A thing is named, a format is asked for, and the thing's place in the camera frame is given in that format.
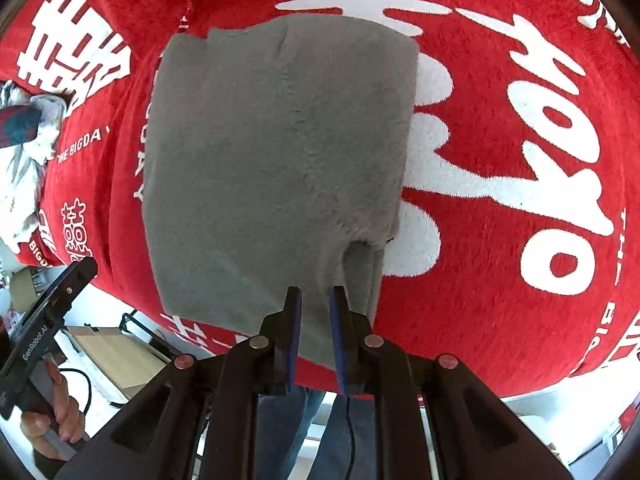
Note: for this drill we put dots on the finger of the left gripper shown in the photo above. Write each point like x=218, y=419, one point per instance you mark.
x=70, y=283

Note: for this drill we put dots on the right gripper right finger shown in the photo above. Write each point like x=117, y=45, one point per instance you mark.
x=432, y=418

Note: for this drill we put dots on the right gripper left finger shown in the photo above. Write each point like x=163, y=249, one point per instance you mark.
x=197, y=419

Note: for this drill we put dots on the grey sweater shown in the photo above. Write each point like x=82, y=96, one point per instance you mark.
x=274, y=157

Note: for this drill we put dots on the person's left hand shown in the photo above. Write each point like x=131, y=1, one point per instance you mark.
x=52, y=420

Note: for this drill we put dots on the cardboard box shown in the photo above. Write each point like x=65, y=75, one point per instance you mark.
x=125, y=361

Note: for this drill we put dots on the white patterned cloth pile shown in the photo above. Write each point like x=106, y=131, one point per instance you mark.
x=23, y=167

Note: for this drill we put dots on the dark plaid garment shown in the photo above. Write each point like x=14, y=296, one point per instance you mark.
x=18, y=125

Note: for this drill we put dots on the red blanket with white characters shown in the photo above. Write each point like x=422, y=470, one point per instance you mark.
x=517, y=248

